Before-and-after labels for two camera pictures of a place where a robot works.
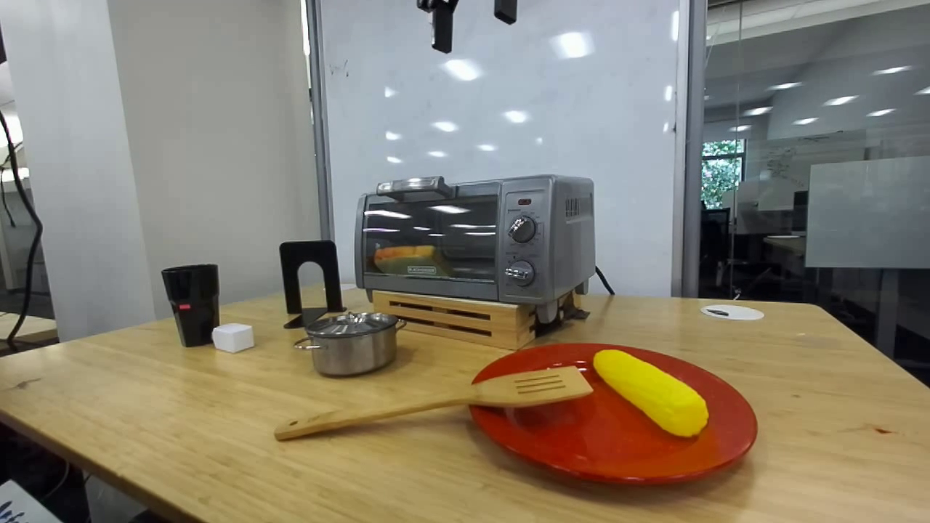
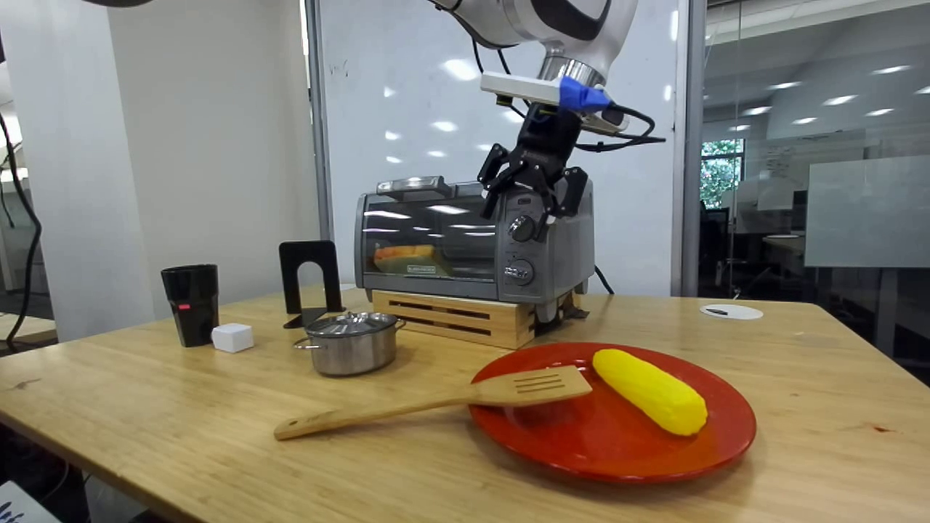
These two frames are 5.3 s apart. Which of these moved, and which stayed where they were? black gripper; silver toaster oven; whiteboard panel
Moved: black gripper
Stayed: silver toaster oven; whiteboard panel
